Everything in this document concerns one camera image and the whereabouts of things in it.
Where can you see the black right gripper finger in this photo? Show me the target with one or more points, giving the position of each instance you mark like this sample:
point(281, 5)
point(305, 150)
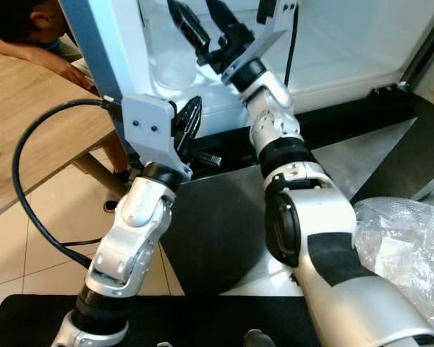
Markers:
point(192, 32)
point(228, 22)

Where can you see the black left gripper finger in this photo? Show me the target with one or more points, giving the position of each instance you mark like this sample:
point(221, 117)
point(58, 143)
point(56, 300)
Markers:
point(189, 123)

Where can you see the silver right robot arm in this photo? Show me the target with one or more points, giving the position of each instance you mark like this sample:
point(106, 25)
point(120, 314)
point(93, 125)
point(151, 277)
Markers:
point(325, 231)

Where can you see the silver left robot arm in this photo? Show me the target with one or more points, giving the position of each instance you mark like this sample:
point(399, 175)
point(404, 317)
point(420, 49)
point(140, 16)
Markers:
point(137, 224)

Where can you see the light wooden table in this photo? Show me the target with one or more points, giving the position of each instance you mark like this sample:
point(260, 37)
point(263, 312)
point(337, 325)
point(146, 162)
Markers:
point(29, 123)

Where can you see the black fabric mat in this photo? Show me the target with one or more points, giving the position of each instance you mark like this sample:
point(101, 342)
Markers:
point(210, 325)

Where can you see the grey right robot foot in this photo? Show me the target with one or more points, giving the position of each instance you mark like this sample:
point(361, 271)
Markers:
point(259, 340)

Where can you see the clear bubble wrap bag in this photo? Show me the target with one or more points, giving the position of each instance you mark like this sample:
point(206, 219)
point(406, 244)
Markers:
point(405, 246)

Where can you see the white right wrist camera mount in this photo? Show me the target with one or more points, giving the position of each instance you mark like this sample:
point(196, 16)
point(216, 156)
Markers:
point(278, 29)

